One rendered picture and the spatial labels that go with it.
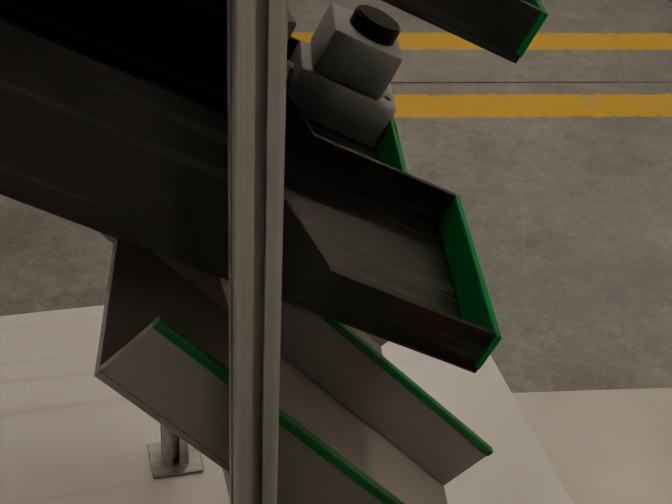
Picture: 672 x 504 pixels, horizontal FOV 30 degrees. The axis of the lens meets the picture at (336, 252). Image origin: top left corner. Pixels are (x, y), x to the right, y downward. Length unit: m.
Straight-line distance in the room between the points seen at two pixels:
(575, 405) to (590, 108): 2.54
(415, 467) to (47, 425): 0.38
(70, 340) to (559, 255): 1.90
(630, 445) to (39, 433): 0.49
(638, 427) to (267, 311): 0.62
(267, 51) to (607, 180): 2.81
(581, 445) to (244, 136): 0.65
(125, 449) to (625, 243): 2.10
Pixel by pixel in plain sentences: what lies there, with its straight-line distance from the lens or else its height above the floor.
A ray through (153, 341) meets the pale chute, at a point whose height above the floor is 1.21.
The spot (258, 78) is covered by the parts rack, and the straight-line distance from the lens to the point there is 0.48.
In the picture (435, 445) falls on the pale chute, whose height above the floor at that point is 1.03.
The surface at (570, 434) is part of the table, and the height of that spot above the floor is 0.86.
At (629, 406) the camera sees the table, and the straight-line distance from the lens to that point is 1.13.
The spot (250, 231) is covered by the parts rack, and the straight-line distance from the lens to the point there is 0.51.
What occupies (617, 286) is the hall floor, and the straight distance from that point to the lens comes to 2.85.
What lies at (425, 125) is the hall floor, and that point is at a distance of 3.42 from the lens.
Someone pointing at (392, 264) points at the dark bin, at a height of 1.21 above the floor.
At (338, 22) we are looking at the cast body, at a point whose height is 1.27.
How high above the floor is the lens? 1.56
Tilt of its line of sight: 33 degrees down
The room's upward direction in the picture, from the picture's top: 3 degrees clockwise
